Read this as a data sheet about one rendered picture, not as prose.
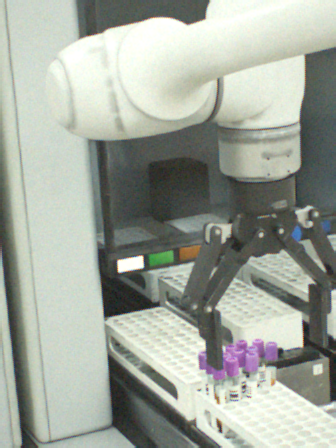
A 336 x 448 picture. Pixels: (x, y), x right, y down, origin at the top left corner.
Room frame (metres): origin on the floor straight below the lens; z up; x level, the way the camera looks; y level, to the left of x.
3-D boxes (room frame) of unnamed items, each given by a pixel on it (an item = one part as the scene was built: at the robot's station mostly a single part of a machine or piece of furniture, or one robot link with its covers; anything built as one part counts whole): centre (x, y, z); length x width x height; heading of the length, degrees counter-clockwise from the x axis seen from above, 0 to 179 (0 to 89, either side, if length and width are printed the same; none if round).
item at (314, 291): (1.35, -0.17, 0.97); 0.03 x 0.01 x 0.07; 23
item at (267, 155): (1.32, -0.11, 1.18); 0.09 x 0.09 x 0.06
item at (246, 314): (1.77, -0.08, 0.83); 0.30 x 0.10 x 0.06; 23
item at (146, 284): (2.06, 0.04, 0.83); 0.30 x 0.10 x 0.06; 23
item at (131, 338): (1.58, 0.00, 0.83); 0.30 x 0.10 x 0.06; 23
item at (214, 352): (1.29, -0.05, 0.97); 0.03 x 0.01 x 0.07; 23
